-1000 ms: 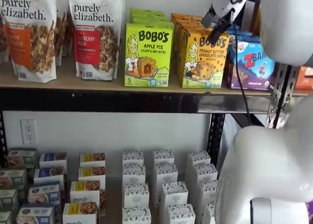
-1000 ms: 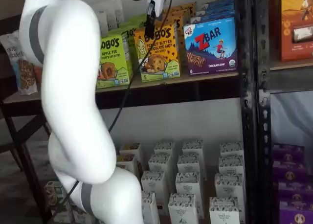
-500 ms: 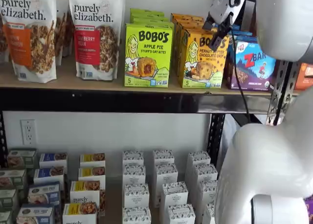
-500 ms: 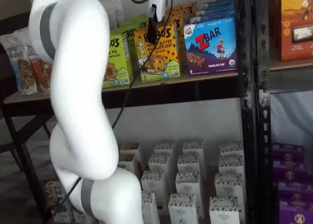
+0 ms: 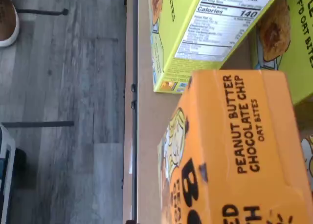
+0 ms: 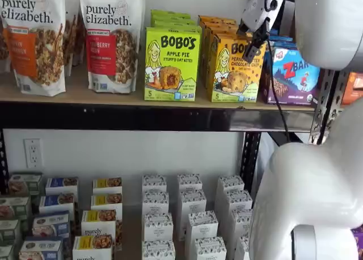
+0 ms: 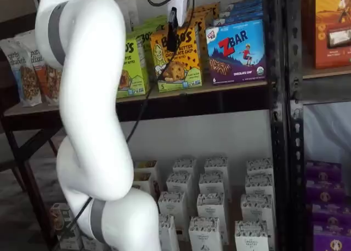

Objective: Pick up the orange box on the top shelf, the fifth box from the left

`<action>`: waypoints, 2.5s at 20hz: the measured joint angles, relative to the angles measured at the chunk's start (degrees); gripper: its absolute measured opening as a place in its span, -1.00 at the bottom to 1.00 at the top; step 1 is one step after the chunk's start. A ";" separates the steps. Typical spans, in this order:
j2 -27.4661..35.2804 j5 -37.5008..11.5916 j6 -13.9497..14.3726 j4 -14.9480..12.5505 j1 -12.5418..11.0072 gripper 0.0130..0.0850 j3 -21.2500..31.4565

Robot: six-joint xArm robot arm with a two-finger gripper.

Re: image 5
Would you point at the green Bobo's oat bites box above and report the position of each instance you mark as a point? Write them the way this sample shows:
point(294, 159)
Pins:
point(293, 38)
point(185, 38)

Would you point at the brown shoe with white sole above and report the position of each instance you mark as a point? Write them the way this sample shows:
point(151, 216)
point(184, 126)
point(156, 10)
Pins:
point(7, 16)

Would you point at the white plastic device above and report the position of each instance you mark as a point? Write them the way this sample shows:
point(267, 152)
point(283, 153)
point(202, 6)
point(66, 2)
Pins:
point(6, 172)

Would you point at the black furniture leg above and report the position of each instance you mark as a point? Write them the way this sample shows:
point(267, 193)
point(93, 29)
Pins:
point(39, 124)
point(41, 11)

